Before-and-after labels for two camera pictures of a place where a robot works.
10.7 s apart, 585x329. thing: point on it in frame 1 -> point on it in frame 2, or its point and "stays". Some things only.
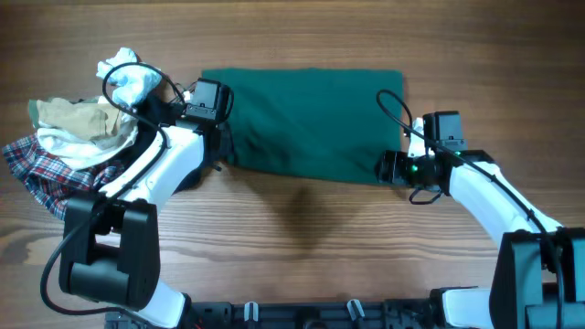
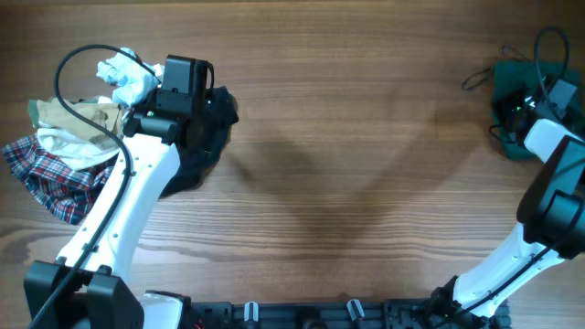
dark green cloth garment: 323,123 -> 511,78
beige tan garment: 83,119 stays
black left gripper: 227,145 -> 206,103
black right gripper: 384,169 -> 510,115
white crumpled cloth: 135,81 stays
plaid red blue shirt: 49,180 stays
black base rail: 301,314 stays
